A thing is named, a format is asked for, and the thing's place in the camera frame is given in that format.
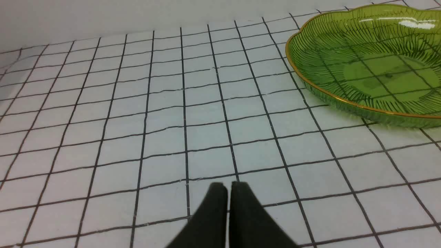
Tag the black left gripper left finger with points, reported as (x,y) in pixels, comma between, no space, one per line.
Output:
(207,227)

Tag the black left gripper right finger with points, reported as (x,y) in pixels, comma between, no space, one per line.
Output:
(250,225)

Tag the white checkered tablecloth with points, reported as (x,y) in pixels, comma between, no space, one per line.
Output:
(112,142)

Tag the green glass leaf plate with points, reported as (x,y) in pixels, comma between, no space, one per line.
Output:
(380,62)

